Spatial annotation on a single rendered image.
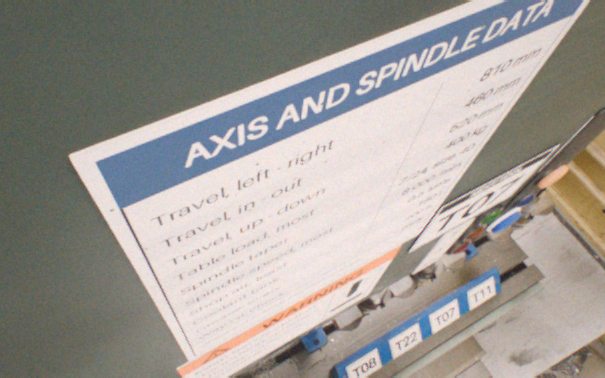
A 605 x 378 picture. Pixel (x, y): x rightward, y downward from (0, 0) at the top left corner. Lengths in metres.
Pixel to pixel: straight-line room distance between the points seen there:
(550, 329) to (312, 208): 1.32
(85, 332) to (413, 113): 0.13
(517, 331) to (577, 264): 0.24
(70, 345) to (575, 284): 1.39
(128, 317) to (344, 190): 0.09
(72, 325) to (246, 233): 0.06
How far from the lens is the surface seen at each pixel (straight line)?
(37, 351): 0.18
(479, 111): 0.20
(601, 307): 1.50
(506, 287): 1.30
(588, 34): 0.22
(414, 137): 0.18
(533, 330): 1.47
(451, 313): 1.18
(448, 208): 0.31
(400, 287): 0.85
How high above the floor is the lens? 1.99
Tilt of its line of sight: 60 degrees down
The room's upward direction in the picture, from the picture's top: 9 degrees clockwise
